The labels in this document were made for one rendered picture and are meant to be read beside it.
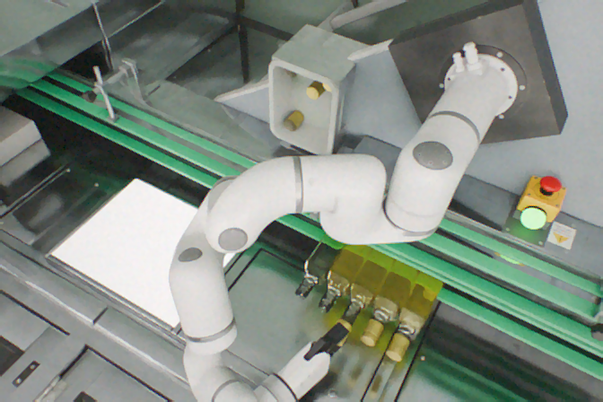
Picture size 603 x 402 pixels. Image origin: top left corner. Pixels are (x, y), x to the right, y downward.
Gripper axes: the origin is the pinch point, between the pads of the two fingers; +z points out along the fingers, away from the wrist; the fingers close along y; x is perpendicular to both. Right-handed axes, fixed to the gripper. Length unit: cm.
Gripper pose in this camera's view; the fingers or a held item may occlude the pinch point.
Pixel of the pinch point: (336, 337)
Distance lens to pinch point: 108.4
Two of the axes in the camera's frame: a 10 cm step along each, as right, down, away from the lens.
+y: 0.4, -6.3, -7.8
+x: -7.0, -5.7, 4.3
